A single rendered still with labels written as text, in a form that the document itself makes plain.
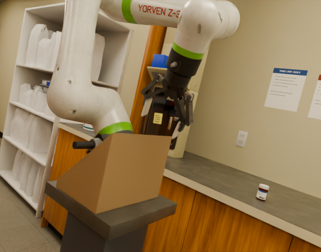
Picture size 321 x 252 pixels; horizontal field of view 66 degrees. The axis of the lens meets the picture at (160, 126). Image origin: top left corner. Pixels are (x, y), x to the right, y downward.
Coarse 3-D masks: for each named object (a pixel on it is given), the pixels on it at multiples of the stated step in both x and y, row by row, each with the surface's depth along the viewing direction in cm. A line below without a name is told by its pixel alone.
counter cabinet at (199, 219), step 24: (168, 192) 136; (192, 192) 126; (48, 216) 210; (168, 216) 134; (192, 216) 125; (216, 216) 117; (240, 216) 110; (144, 240) 143; (168, 240) 133; (192, 240) 124; (216, 240) 116; (240, 240) 110; (264, 240) 104; (288, 240) 98
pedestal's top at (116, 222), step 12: (48, 192) 80; (60, 192) 76; (60, 204) 76; (72, 204) 73; (132, 204) 79; (144, 204) 81; (156, 204) 83; (168, 204) 86; (84, 216) 69; (96, 216) 66; (108, 216) 68; (120, 216) 69; (132, 216) 71; (144, 216) 74; (156, 216) 80; (96, 228) 66; (108, 228) 63; (120, 228) 66; (132, 228) 71
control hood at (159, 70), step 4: (148, 68) 174; (152, 68) 171; (156, 68) 169; (160, 68) 166; (164, 68) 164; (160, 72) 169; (164, 72) 166; (152, 76) 177; (192, 76) 163; (188, 84) 162; (188, 88) 164
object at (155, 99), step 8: (160, 96) 178; (184, 96) 165; (152, 104) 182; (160, 104) 177; (168, 104) 173; (184, 104) 165; (152, 112) 181; (160, 112) 177; (168, 112) 172; (176, 112) 168; (152, 120) 181; (168, 120) 172; (176, 120) 167; (152, 128) 180; (160, 128) 175; (176, 136) 166
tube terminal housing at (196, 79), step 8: (168, 48) 178; (200, 64) 167; (200, 72) 169; (192, 80) 164; (200, 80) 172; (192, 88) 167; (184, 128) 170; (184, 136) 173; (176, 144) 167; (184, 144) 175; (168, 152) 171; (176, 152) 170
